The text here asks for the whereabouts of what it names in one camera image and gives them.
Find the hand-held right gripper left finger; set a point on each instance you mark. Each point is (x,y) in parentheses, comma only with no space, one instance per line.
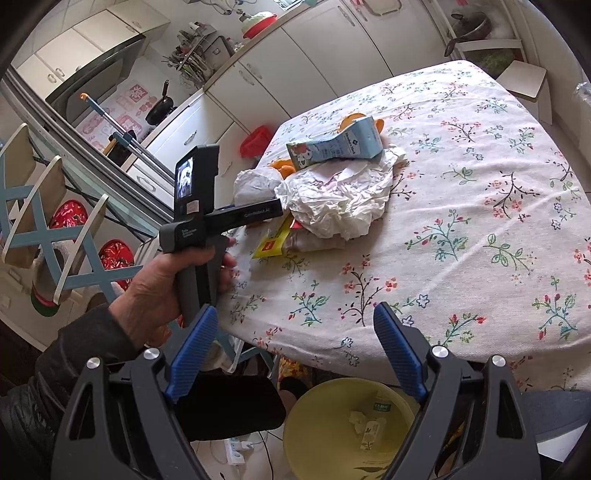
(194,350)

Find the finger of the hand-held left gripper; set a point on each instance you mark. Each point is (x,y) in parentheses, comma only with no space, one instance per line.
(249,213)

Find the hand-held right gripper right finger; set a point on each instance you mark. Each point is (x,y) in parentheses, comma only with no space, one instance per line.
(397,350)

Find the small white tissue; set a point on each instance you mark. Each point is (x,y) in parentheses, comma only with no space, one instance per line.
(256,184)

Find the yellow red snack wrapper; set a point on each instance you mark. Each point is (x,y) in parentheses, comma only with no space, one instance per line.
(272,242)

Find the large white tissue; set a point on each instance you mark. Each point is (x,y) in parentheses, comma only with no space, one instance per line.
(332,198)

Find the blue milk carton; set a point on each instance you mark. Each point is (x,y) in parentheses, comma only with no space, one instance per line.
(337,143)

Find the yellow plastic basin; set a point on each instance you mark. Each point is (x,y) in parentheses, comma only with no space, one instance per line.
(323,443)

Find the small orange peel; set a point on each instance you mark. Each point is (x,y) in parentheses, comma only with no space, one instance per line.
(351,122)

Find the person's left forearm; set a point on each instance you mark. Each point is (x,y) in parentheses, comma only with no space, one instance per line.
(46,378)

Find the red lined trash bin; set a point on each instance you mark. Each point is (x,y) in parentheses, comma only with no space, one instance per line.
(256,143)

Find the person's left leg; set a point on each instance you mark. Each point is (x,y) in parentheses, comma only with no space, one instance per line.
(231,406)

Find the red printed bag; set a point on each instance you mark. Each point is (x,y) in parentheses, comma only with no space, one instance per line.
(69,214)
(117,258)

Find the small white wrapper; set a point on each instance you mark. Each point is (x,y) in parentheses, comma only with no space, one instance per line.
(367,429)

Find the floral slipper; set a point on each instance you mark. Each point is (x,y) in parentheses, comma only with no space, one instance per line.
(293,369)

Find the white power strip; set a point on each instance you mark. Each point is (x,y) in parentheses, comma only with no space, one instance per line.
(240,452)

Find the blue broom dustpan set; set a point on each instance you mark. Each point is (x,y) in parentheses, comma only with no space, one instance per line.
(124,138)

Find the black frying pan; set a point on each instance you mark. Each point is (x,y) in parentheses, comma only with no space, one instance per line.
(159,110)

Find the utensil rack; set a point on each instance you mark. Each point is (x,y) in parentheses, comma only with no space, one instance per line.
(189,55)

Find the white kitchen base cabinets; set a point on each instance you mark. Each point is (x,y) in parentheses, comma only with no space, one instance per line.
(323,55)

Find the floral tablecloth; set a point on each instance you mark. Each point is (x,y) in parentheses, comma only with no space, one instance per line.
(461,184)

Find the steel range hood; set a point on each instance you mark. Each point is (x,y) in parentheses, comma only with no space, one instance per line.
(92,78)

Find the red basin with green lid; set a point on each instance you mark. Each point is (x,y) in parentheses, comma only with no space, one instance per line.
(258,25)

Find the blue white folding rack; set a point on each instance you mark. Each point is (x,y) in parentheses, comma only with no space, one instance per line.
(16,157)

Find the hanging bin with red bag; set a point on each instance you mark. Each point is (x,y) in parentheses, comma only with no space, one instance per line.
(378,7)

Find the black wok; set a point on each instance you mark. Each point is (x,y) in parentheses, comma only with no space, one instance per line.
(471,27)

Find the wooden stool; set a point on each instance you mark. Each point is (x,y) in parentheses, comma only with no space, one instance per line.
(524,78)

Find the white shelf cart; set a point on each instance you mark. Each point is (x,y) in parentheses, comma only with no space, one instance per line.
(501,44)

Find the clear plastic bag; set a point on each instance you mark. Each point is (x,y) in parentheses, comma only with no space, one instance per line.
(584,94)

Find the pink patterned wall sheet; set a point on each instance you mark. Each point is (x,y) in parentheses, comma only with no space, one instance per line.
(134,94)

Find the metal sliding door frame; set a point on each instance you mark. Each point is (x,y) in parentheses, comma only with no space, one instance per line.
(55,129)

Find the white wall cabinets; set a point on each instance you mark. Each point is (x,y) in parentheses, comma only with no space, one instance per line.
(106,27)

